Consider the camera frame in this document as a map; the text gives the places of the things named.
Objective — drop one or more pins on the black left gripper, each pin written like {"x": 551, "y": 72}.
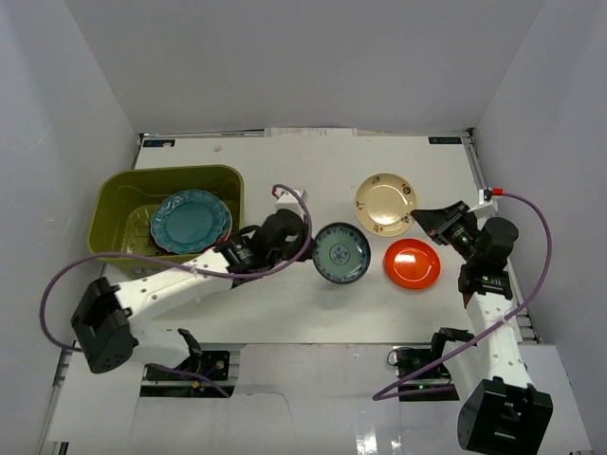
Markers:
{"x": 300, "y": 240}

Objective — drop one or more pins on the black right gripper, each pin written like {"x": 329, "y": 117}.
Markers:
{"x": 432, "y": 219}

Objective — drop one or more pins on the orange plate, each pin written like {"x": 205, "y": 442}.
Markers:
{"x": 412, "y": 264}

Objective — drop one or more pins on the small cream plate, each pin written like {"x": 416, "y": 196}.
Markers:
{"x": 383, "y": 205}

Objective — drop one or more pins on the blue patterned small plate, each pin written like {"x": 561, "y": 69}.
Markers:
{"x": 342, "y": 253}

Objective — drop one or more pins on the teal scalloped plate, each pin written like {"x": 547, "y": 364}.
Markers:
{"x": 189, "y": 222}

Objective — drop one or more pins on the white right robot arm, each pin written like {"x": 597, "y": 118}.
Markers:
{"x": 502, "y": 411}

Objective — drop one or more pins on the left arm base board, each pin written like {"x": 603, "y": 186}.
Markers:
{"x": 207, "y": 377}

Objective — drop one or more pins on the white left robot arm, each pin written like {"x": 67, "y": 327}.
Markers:
{"x": 112, "y": 322}

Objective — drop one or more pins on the green plastic bin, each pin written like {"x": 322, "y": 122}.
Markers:
{"x": 127, "y": 202}

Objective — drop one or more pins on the right black table label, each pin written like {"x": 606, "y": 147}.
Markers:
{"x": 444, "y": 140}

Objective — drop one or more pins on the black table label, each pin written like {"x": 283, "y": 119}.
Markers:
{"x": 444, "y": 140}
{"x": 158, "y": 143}

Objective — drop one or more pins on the left black table label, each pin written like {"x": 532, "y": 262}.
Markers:
{"x": 158, "y": 143}

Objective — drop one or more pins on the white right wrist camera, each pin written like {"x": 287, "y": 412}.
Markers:
{"x": 486, "y": 199}

